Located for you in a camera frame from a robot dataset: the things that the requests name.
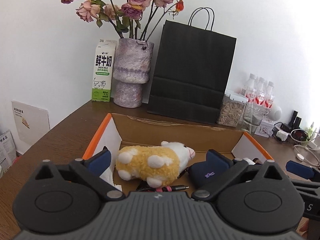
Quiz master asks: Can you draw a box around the white tissue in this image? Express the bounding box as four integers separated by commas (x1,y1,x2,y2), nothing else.
99,167,122,191

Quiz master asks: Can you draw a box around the black braided cable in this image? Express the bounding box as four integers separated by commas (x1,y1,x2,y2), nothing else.
135,172,190,194

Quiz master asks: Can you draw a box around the yellow white plush toy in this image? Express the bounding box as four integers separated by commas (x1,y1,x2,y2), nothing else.
116,141,196,189

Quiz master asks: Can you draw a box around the red cardboard box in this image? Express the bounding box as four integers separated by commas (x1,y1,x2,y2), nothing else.
83,113,271,194

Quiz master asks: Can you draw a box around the white power adapter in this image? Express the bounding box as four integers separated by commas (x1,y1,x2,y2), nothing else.
276,129,290,141

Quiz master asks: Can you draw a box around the clear jar of seeds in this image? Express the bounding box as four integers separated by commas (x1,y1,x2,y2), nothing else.
217,90,248,127

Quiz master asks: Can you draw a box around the clear drinking glass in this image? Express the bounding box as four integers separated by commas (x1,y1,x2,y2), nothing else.
241,103,264,135

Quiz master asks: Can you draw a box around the white round speaker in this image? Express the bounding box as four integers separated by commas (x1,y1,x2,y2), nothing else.
267,103,282,121

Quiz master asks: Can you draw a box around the white board with label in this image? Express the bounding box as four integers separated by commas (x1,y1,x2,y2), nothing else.
11,101,50,146

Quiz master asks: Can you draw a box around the water bottle red label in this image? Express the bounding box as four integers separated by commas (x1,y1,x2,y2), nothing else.
254,77,266,106
244,73,257,102
264,81,274,115

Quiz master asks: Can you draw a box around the black paper bag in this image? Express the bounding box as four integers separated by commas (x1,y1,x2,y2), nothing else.
147,7,236,125

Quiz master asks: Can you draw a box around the purple ceramic vase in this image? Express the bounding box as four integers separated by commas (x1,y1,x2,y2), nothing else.
113,38,154,108

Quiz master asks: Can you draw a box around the green white milk carton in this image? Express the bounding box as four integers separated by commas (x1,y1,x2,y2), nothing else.
92,39,117,102

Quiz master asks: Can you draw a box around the dried rose bouquet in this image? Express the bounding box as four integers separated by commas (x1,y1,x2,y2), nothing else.
60,0,184,41

